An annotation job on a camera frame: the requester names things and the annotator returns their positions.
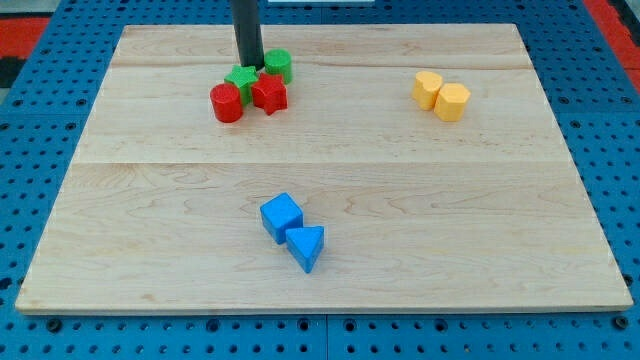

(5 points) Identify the yellow heart block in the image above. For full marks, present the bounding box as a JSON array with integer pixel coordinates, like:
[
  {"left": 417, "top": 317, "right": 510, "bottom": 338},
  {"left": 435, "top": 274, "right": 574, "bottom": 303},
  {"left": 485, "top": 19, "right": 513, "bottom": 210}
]
[{"left": 411, "top": 71, "right": 443, "bottom": 110}]

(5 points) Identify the green star block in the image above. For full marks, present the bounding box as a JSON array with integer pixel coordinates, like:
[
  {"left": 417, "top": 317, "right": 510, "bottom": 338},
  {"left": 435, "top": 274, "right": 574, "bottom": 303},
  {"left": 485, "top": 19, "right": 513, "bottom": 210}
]
[{"left": 224, "top": 65, "right": 258, "bottom": 106}]

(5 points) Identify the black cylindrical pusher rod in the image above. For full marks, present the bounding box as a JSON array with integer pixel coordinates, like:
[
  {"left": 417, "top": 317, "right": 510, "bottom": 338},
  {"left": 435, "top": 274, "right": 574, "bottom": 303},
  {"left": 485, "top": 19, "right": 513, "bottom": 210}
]
[{"left": 230, "top": 0, "right": 264, "bottom": 70}]

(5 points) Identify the red cylinder block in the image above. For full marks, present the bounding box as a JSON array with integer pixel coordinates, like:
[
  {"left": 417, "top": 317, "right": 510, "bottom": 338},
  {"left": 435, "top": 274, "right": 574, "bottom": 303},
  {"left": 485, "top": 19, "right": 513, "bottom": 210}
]
[{"left": 209, "top": 83, "right": 243, "bottom": 123}]

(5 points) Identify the light wooden board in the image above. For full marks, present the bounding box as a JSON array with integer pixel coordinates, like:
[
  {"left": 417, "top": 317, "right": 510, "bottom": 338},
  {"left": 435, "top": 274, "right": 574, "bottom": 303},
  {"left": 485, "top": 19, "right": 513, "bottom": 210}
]
[{"left": 15, "top": 24, "right": 633, "bottom": 315}]

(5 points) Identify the green cylinder block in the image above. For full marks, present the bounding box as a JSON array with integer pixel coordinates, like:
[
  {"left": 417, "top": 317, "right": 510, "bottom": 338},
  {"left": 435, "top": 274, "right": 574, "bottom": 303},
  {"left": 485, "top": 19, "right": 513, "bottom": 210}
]
[{"left": 264, "top": 48, "right": 293, "bottom": 84}]

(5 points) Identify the yellow hexagon block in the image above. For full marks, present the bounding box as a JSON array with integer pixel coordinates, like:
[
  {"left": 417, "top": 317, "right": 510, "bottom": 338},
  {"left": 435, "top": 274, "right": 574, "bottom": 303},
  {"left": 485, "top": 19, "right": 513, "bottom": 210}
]
[{"left": 434, "top": 83, "right": 471, "bottom": 122}]

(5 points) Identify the blue cube block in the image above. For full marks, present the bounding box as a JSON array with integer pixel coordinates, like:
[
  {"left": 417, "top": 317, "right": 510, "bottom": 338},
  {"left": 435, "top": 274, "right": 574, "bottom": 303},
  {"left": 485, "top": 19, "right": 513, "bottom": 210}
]
[{"left": 260, "top": 193, "right": 304, "bottom": 245}]

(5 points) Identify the blue triangle block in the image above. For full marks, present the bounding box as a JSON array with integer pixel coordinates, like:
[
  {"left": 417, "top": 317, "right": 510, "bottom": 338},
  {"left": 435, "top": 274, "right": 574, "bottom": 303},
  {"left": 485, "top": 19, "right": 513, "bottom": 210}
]
[{"left": 285, "top": 226, "right": 325, "bottom": 274}]

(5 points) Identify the red star block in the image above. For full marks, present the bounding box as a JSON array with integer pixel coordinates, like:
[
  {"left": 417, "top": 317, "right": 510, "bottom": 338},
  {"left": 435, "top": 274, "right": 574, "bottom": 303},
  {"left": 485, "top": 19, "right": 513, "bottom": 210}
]
[{"left": 251, "top": 73, "right": 288, "bottom": 115}]

